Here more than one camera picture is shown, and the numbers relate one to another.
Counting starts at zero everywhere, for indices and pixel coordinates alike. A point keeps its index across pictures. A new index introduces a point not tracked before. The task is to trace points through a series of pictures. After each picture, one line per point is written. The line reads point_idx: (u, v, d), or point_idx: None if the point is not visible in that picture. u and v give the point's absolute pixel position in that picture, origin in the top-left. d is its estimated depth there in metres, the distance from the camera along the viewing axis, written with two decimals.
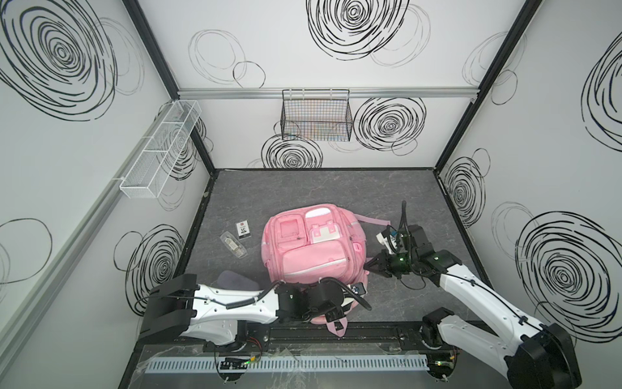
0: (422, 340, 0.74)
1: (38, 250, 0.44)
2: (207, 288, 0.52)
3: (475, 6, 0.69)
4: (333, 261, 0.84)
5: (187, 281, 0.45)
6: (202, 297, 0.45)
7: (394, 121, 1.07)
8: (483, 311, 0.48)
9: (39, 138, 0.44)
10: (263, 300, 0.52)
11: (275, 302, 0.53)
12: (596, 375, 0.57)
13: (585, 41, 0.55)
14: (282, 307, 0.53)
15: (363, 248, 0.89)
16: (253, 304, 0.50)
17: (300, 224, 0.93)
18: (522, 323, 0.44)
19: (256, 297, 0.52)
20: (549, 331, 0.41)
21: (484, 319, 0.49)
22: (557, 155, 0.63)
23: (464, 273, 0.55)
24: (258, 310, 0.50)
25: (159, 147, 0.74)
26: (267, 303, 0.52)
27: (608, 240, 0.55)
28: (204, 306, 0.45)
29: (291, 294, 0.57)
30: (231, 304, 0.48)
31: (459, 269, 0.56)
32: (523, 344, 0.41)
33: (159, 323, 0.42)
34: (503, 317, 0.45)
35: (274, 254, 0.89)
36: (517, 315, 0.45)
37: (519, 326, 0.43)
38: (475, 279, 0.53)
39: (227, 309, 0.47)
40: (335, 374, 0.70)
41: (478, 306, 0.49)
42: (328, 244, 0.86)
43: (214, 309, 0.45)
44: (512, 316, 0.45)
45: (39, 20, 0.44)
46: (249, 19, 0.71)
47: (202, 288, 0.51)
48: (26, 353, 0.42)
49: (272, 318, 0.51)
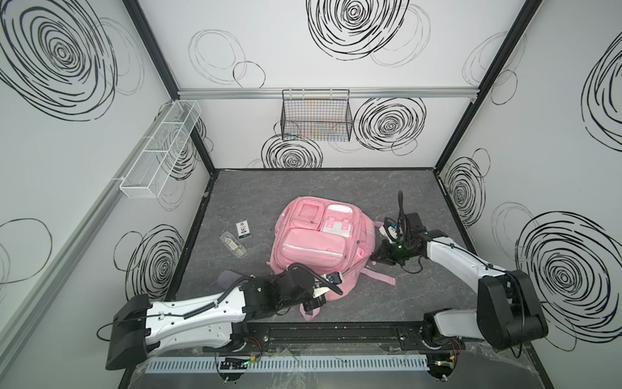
0: (422, 340, 0.74)
1: (38, 250, 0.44)
2: (160, 305, 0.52)
3: (475, 6, 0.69)
4: (330, 251, 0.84)
5: (138, 301, 0.45)
6: (155, 314, 0.45)
7: (394, 121, 1.07)
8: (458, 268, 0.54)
9: (40, 138, 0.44)
10: (227, 301, 0.51)
11: (240, 300, 0.52)
12: (596, 375, 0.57)
13: (585, 41, 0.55)
14: (249, 301, 0.53)
15: (366, 256, 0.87)
16: (215, 308, 0.50)
17: (321, 211, 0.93)
18: (487, 268, 0.49)
19: (215, 301, 0.51)
20: (513, 276, 0.45)
21: (461, 275, 0.54)
22: (557, 154, 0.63)
23: (446, 240, 0.62)
24: (222, 311, 0.50)
25: (159, 147, 0.74)
26: (232, 303, 0.51)
27: (608, 240, 0.55)
28: (159, 323, 0.45)
29: (261, 288, 0.56)
30: (188, 313, 0.47)
31: (442, 238, 0.63)
32: (483, 279, 0.46)
33: (119, 347, 0.42)
34: (472, 266, 0.51)
35: (285, 225, 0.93)
36: (486, 264, 0.50)
37: (484, 270, 0.48)
38: (453, 242, 0.60)
39: (185, 319, 0.46)
40: (334, 374, 0.70)
41: (453, 266, 0.56)
42: (334, 237, 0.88)
43: (171, 322, 0.45)
44: (479, 265, 0.50)
45: (40, 20, 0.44)
46: (249, 19, 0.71)
47: (156, 305, 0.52)
48: (27, 354, 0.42)
49: (240, 315, 0.51)
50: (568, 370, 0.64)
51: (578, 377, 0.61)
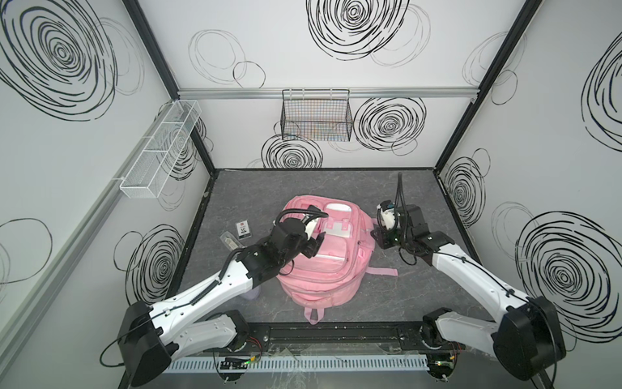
0: (422, 340, 0.74)
1: (37, 251, 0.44)
2: (163, 302, 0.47)
3: (475, 6, 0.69)
4: (332, 255, 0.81)
5: (135, 308, 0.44)
6: (159, 311, 0.43)
7: (394, 121, 1.07)
8: (475, 288, 0.49)
9: (40, 138, 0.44)
10: (228, 274, 0.50)
11: (242, 267, 0.52)
12: (596, 375, 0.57)
13: (586, 41, 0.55)
14: (249, 267, 0.52)
15: (368, 257, 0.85)
16: (219, 284, 0.48)
17: None
18: (509, 296, 0.45)
19: (217, 277, 0.49)
20: (535, 304, 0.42)
21: (477, 297, 0.49)
22: (557, 155, 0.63)
23: (455, 251, 0.56)
24: (227, 286, 0.48)
25: (159, 147, 0.74)
26: (234, 274, 0.50)
27: (608, 240, 0.55)
28: (167, 318, 0.42)
29: (256, 251, 0.55)
30: (194, 298, 0.46)
31: (452, 248, 0.57)
32: (508, 314, 0.42)
33: (136, 356, 0.39)
34: (491, 290, 0.46)
35: None
36: (506, 288, 0.46)
37: (505, 297, 0.44)
38: (466, 257, 0.54)
39: (193, 305, 0.45)
40: (334, 374, 0.70)
41: (468, 282, 0.50)
42: (335, 239, 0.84)
43: (181, 313, 0.43)
44: (500, 290, 0.46)
45: (40, 20, 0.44)
46: (250, 19, 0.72)
47: (155, 305, 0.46)
48: (28, 354, 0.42)
49: (247, 282, 0.50)
50: (568, 371, 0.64)
51: (577, 377, 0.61)
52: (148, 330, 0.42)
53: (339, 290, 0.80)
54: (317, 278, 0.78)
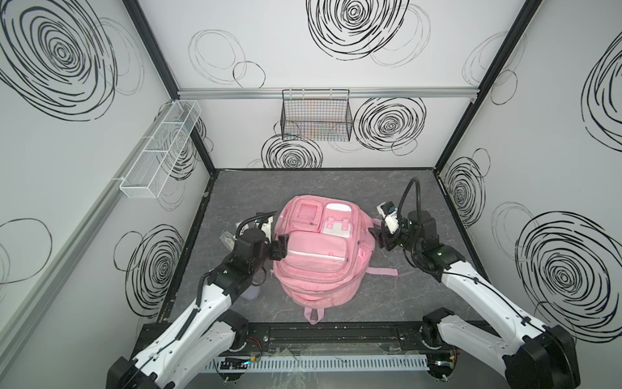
0: (423, 340, 0.74)
1: (37, 251, 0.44)
2: (146, 348, 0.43)
3: (475, 6, 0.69)
4: (332, 255, 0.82)
5: (118, 364, 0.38)
6: (145, 358, 0.42)
7: (394, 121, 1.07)
8: (487, 311, 0.48)
9: (40, 138, 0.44)
10: (205, 299, 0.52)
11: (217, 288, 0.54)
12: (596, 376, 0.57)
13: (585, 41, 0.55)
14: (223, 284, 0.55)
15: (368, 257, 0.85)
16: (199, 311, 0.50)
17: (319, 210, 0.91)
18: (525, 324, 0.43)
19: (194, 305, 0.51)
20: (551, 331, 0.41)
21: (488, 320, 0.48)
22: (558, 155, 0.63)
23: (467, 271, 0.54)
24: (208, 309, 0.50)
25: (159, 147, 0.74)
26: (211, 297, 0.52)
27: (608, 240, 0.55)
28: (157, 361, 0.42)
29: (226, 268, 0.58)
30: (179, 332, 0.46)
31: (462, 267, 0.55)
32: (523, 345, 0.41)
33: None
34: (504, 317, 0.45)
35: (286, 228, 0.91)
36: (521, 315, 0.44)
37: (521, 326, 0.43)
38: (478, 277, 0.52)
39: (181, 339, 0.45)
40: (335, 374, 0.70)
41: (479, 304, 0.49)
42: (334, 239, 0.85)
43: (170, 351, 0.44)
44: (514, 317, 0.44)
45: (39, 20, 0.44)
46: (249, 20, 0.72)
47: (138, 356, 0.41)
48: (28, 353, 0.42)
49: (227, 300, 0.53)
50: None
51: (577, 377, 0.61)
52: (142, 380, 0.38)
53: (339, 289, 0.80)
54: (317, 278, 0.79)
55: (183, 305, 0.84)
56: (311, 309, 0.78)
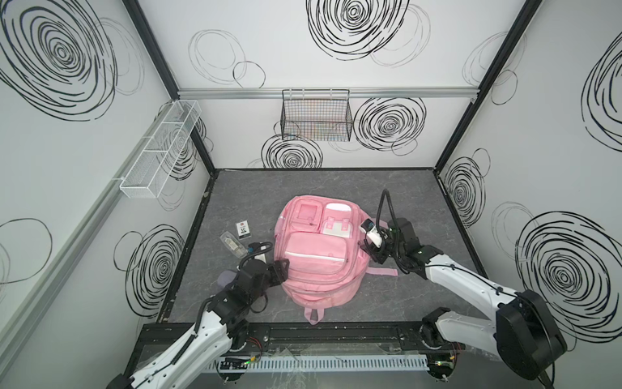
0: (422, 339, 0.74)
1: (37, 251, 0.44)
2: (143, 369, 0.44)
3: (475, 6, 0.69)
4: (332, 256, 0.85)
5: (116, 382, 0.44)
6: (140, 379, 0.45)
7: (394, 121, 1.07)
8: (466, 292, 0.51)
9: (40, 138, 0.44)
10: (202, 326, 0.55)
11: (215, 316, 0.57)
12: (597, 376, 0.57)
13: (585, 42, 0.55)
14: (221, 313, 0.58)
15: (368, 257, 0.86)
16: (196, 338, 0.53)
17: (318, 211, 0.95)
18: (499, 293, 0.46)
19: (193, 331, 0.54)
20: (525, 298, 0.44)
21: (470, 301, 0.51)
22: (558, 155, 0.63)
23: (445, 260, 0.58)
24: (204, 337, 0.53)
25: (159, 147, 0.74)
26: (209, 325, 0.55)
27: (609, 240, 0.55)
28: (152, 383, 0.45)
29: (226, 297, 0.61)
30: (176, 356, 0.49)
31: (440, 258, 0.60)
32: (500, 310, 0.43)
33: None
34: (481, 292, 0.48)
35: (286, 229, 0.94)
36: (494, 287, 0.48)
37: (496, 296, 0.46)
38: (454, 263, 0.57)
39: (176, 364, 0.48)
40: (335, 374, 0.70)
41: (460, 288, 0.52)
42: (334, 240, 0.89)
43: (164, 374, 0.47)
44: (489, 289, 0.48)
45: (40, 20, 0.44)
46: (249, 20, 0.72)
47: (135, 374, 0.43)
48: (27, 353, 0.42)
49: (223, 328, 0.56)
50: (568, 370, 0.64)
51: (578, 376, 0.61)
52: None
53: (339, 290, 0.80)
54: (318, 279, 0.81)
55: (182, 305, 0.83)
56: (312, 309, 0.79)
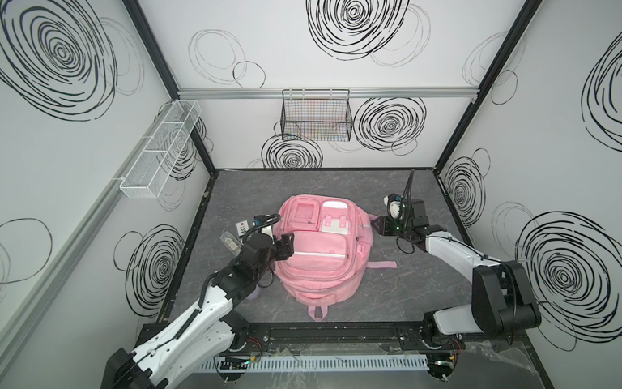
0: (422, 339, 0.74)
1: (38, 251, 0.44)
2: (145, 344, 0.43)
3: (475, 6, 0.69)
4: (333, 253, 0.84)
5: (118, 356, 0.42)
6: (142, 353, 0.43)
7: (394, 121, 1.07)
8: (456, 260, 0.55)
9: (40, 138, 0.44)
10: (207, 301, 0.52)
11: (219, 292, 0.54)
12: (598, 376, 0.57)
13: (585, 42, 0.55)
14: (227, 288, 0.55)
15: (367, 252, 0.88)
16: (201, 312, 0.50)
17: (316, 209, 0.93)
18: (483, 259, 0.50)
19: (197, 305, 0.51)
20: (505, 265, 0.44)
21: (458, 269, 0.54)
22: (559, 154, 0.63)
23: (444, 233, 0.63)
24: (210, 311, 0.51)
25: (159, 147, 0.74)
26: (214, 300, 0.52)
27: (609, 240, 0.55)
28: (154, 359, 0.43)
29: (231, 271, 0.58)
30: (179, 331, 0.47)
31: (441, 232, 0.64)
32: (476, 268, 0.48)
33: None
34: (468, 256, 0.52)
35: (283, 228, 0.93)
36: (481, 254, 0.52)
37: (480, 260, 0.50)
38: (451, 236, 0.61)
39: (180, 339, 0.46)
40: (335, 375, 0.70)
41: (451, 258, 0.56)
42: (333, 237, 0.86)
43: (167, 349, 0.44)
44: (475, 256, 0.51)
45: (40, 20, 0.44)
46: (249, 19, 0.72)
47: (138, 348, 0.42)
48: (27, 353, 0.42)
49: (229, 303, 0.53)
50: (568, 370, 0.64)
51: (579, 376, 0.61)
52: (137, 376, 0.46)
53: (342, 286, 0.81)
54: (321, 276, 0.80)
55: (183, 305, 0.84)
56: (316, 308, 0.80)
